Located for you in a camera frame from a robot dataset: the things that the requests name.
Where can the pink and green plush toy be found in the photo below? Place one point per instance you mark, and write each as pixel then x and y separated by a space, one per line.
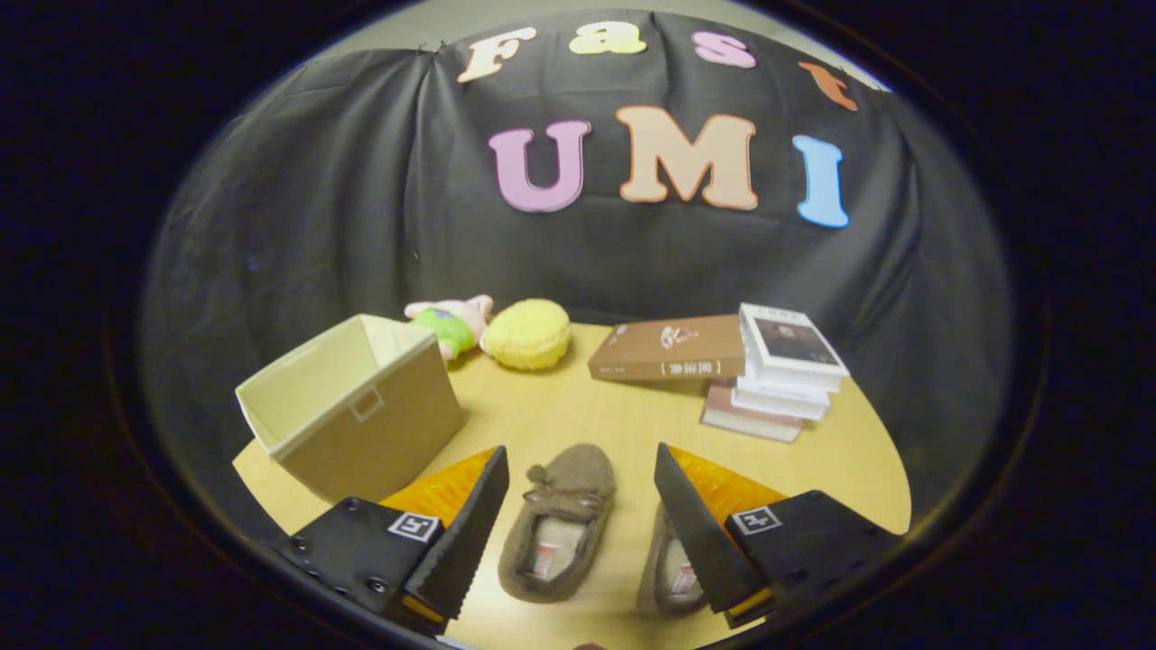
pixel 452 327

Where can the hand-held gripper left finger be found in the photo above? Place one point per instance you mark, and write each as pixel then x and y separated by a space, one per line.
pixel 470 542

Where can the beige fabric storage box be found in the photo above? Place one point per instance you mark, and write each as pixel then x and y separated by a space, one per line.
pixel 397 433

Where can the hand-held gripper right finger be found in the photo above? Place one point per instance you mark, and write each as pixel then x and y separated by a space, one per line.
pixel 695 542

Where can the white book with portrait cover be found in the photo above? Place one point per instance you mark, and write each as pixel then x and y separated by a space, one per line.
pixel 790 343

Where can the yellow round plush toy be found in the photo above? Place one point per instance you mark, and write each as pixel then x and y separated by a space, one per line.
pixel 528 336

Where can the black backdrop cloth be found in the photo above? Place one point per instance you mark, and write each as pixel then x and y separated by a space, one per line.
pixel 316 181

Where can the pinkish brown book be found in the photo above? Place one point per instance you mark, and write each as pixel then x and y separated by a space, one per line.
pixel 745 422

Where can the brown fuzzy slipper shoe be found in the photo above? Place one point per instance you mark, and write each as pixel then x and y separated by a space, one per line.
pixel 569 487
pixel 664 578

